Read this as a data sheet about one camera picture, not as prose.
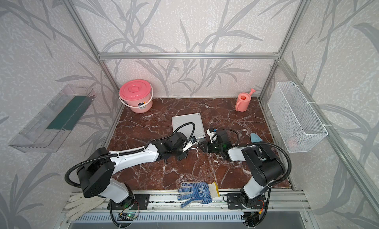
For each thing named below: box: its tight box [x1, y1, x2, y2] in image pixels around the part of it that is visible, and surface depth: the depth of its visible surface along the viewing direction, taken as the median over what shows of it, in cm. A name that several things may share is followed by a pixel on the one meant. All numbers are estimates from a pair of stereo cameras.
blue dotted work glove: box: [177, 181, 220, 208], surface depth 78 cm
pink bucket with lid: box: [118, 79, 154, 114], surface depth 103 cm
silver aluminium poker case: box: [171, 112, 206, 142], surface depth 101 cm
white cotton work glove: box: [63, 191, 107, 223], surface depth 74 cm
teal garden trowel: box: [250, 132, 263, 143], surface depth 99 cm
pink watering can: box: [235, 88, 256, 113], surface depth 110 cm
